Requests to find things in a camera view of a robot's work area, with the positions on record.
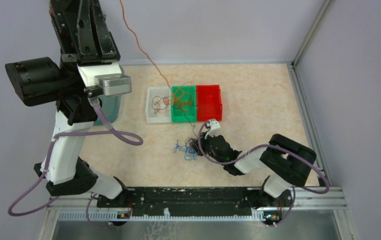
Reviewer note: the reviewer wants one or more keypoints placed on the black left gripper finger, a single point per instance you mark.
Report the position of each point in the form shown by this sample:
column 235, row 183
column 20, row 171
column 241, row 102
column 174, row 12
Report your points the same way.
column 103, row 37
column 70, row 15

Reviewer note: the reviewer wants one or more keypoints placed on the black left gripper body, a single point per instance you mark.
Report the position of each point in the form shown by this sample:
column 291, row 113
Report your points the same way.
column 96, row 59

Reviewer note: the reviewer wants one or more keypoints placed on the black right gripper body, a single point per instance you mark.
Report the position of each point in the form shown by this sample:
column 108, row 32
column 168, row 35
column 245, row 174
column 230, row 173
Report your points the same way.
column 207, row 148

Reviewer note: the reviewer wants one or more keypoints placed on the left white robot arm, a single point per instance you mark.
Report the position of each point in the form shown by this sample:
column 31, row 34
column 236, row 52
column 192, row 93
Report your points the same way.
column 39, row 81

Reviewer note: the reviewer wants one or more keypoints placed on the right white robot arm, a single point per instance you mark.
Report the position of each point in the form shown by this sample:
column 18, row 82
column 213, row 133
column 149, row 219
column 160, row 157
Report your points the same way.
column 286, row 158

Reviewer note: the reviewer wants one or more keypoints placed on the red plastic bin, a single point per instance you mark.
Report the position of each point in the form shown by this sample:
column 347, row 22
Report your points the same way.
column 209, row 102

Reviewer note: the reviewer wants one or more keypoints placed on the green plastic bin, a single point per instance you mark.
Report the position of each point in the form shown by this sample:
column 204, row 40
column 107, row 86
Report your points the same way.
column 183, row 104

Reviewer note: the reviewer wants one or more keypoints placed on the white plastic bin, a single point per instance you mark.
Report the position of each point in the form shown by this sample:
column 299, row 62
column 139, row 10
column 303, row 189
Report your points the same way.
column 157, row 107

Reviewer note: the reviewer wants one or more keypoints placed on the teal translucent plastic tray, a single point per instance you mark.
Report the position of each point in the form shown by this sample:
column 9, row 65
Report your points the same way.
column 110, row 106

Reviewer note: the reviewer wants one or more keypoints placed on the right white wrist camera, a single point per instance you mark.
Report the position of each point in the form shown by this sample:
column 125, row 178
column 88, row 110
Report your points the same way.
column 213, row 127

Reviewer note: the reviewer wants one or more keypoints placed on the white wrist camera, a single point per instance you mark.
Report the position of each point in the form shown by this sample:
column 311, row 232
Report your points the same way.
column 108, row 77
column 213, row 127

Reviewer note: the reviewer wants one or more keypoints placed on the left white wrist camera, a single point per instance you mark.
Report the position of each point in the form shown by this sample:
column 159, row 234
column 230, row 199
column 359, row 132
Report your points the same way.
column 108, row 77

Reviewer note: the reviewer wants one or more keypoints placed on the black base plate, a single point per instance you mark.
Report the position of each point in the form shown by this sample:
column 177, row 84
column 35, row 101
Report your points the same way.
column 190, row 201

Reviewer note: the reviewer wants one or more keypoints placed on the right aluminium side rail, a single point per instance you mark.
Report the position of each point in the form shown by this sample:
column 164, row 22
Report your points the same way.
column 307, row 117

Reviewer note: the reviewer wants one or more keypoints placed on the right aluminium frame post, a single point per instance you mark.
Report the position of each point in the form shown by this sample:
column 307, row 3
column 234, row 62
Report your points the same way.
column 324, row 9

